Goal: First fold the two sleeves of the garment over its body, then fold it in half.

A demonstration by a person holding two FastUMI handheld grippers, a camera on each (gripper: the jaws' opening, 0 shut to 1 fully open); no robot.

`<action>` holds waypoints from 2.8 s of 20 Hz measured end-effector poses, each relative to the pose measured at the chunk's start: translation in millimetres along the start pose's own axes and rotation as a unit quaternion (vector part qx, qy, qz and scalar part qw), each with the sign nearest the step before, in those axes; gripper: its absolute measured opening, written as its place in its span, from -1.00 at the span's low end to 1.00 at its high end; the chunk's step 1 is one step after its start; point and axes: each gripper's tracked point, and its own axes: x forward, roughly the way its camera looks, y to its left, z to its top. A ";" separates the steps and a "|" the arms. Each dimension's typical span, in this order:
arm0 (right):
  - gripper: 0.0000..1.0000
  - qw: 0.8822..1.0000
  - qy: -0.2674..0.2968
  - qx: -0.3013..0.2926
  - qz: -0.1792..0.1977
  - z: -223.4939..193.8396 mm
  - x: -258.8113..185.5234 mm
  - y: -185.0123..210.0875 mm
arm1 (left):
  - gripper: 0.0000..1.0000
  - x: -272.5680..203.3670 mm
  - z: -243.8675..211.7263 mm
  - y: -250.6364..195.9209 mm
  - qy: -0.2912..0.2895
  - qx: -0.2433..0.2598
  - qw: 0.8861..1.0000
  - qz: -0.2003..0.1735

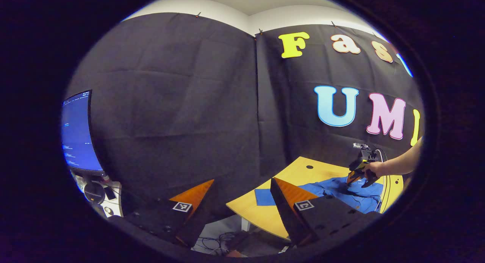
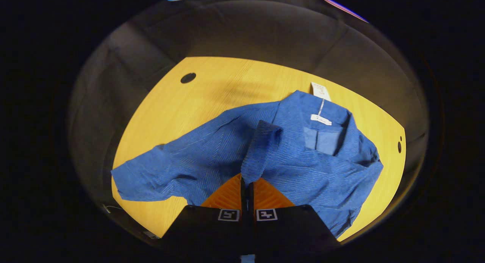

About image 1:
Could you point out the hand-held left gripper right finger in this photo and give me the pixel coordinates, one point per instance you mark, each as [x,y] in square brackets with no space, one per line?
[286,213]

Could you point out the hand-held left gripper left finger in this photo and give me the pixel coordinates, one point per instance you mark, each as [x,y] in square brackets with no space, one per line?
[201,213]

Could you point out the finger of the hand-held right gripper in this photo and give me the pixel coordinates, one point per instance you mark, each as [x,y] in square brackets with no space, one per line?
[355,175]
[370,182]

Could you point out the black box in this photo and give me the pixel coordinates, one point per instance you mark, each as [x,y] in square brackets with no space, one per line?
[261,243]

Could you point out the white table leg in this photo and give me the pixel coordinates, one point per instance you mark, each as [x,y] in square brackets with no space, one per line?
[245,224]

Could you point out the black round device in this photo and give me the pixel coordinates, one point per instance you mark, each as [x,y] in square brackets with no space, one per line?
[94,192]

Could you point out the computer monitor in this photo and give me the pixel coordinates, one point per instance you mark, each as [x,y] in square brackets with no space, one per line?
[77,134]

